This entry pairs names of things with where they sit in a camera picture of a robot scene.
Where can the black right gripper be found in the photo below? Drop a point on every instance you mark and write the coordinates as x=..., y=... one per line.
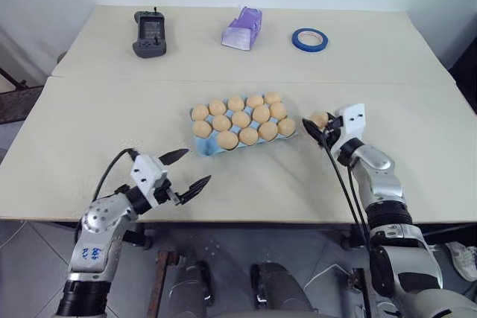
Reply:
x=332, y=132

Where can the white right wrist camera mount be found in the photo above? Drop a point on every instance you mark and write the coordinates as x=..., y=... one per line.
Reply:
x=352, y=120

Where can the dark rounded shape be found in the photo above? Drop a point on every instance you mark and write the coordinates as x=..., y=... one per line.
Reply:
x=281, y=288
x=192, y=292

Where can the tan egg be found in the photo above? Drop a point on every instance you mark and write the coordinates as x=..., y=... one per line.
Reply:
x=273, y=97
x=318, y=120
x=221, y=123
x=248, y=136
x=236, y=103
x=255, y=101
x=217, y=107
x=240, y=118
x=200, y=112
x=261, y=113
x=201, y=128
x=286, y=127
x=278, y=110
x=227, y=140
x=268, y=131

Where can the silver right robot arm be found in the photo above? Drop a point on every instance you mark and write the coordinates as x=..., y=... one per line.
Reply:
x=384, y=180

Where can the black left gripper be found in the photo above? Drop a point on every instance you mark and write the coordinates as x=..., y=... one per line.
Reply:
x=162, y=193

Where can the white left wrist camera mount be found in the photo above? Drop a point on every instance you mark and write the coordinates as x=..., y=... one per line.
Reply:
x=146, y=174

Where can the purple tissue pack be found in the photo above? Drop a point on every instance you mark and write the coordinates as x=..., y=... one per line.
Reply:
x=240, y=31

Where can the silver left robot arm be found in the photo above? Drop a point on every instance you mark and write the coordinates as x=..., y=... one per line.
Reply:
x=97, y=236

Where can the black table caster wheel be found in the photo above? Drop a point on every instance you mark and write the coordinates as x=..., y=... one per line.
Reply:
x=148, y=242

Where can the white sneaker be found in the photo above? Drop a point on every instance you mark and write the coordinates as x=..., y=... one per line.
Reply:
x=462, y=258

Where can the grey handheld remote controller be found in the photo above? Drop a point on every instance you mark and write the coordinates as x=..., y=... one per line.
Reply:
x=150, y=35

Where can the dark floor mat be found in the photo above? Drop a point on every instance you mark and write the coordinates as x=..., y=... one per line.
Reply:
x=18, y=104

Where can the blue tape roll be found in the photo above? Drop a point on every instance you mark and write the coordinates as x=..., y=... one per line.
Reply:
x=298, y=43

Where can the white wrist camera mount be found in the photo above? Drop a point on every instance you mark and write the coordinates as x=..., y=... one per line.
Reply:
x=352, y=120
x=146, y=174

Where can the blue egg carton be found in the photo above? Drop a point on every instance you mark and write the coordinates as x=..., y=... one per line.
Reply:
x=205, y=147

